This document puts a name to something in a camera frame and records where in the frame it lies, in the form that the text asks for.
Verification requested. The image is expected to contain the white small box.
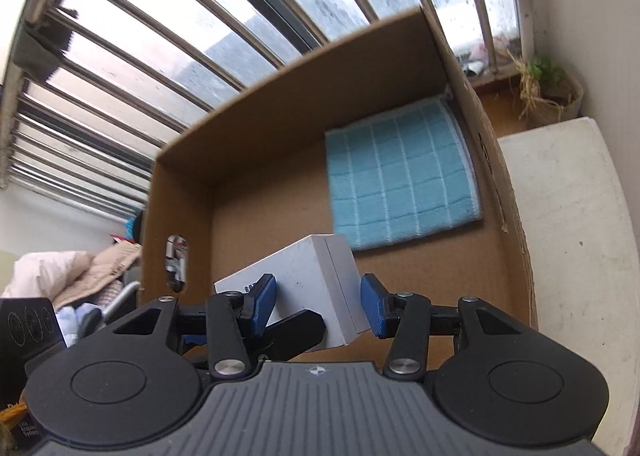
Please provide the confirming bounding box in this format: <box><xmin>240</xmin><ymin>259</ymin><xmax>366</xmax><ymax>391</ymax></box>
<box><xmin>214</xmin><ymin>234</ymin><xmax>370</xmax><ymax>349</ymax></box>

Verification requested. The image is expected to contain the teal striped cloth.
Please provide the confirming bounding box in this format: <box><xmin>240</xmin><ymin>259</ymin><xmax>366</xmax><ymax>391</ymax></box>
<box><xmin>324</xmin><ymin>97</ymin><xmax>483</xmax><ymax>251</ymax></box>

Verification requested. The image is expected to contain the black wheelchair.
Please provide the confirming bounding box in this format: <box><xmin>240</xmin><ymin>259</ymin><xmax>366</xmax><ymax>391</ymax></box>
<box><xmin>52</xmin><ymin>241</ymin><xmax>142</xmax><ymax>346</ymax></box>

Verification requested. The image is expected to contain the pile of clothes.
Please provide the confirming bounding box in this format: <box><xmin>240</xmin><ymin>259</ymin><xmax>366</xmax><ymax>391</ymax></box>
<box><xmin>0</xmin><ymin>215</ymin><xmax>147</xmax><ymax>337</ymax></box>

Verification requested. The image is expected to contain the brown cardboard box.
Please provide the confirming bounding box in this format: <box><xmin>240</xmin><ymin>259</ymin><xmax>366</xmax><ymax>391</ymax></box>
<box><xmin>140</xmin><ymin>8</ymin><xmax>537</xmax><ymax>326</ymax></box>

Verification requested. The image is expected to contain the dried plant pot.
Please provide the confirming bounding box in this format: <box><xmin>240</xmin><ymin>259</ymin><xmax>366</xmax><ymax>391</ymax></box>
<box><xmin>509</xmin><ymin>53</ymin><xmax>585</xmax><ymax>129</ymax></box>

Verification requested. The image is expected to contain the metal window railing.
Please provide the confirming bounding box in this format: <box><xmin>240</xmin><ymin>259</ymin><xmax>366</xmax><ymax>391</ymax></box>
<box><xmin>1</xmin><ymin>0</ymin><xmax>532</xmax><ymax>219</ymax></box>

